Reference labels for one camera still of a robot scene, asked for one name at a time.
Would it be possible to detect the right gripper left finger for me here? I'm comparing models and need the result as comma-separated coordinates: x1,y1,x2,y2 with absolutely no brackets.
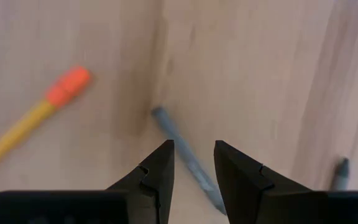
0,139,175,224

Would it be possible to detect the gray crayon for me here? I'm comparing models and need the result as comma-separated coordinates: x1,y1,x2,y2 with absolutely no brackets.
150,105,229,216
330,157,351,191

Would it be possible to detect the yellow pencil orange eraser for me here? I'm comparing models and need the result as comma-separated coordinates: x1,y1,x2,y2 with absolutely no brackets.
0,64,93,177

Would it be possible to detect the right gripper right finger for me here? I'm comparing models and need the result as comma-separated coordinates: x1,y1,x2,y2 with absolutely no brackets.
214,139,358,224

